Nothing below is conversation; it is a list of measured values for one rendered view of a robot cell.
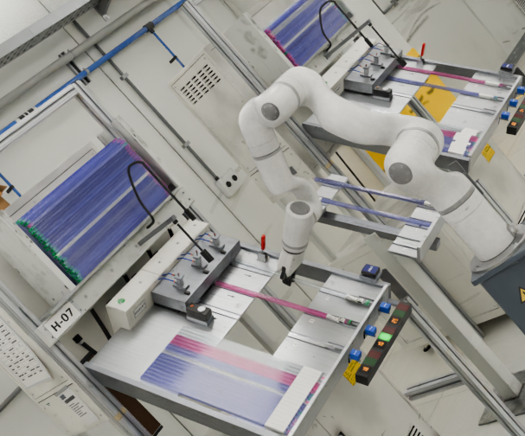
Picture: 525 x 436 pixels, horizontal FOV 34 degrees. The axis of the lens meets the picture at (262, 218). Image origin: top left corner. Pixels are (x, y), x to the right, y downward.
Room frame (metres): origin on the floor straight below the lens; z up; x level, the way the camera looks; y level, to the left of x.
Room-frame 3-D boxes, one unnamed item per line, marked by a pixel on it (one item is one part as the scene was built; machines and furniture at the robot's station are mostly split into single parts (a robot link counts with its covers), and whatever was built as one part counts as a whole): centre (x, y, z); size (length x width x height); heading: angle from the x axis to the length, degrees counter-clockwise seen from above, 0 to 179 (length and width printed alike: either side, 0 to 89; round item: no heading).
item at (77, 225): (2.87, 0.40, 1.52); 0.51 x 0.13 x 0.27; 132
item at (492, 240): (2.28, -0.43, 0.79); 0.19 x 0.19 x 0.18
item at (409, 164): (2.26, -0.40, 1.00); 0.19 x 0.12 x 0.24; 136
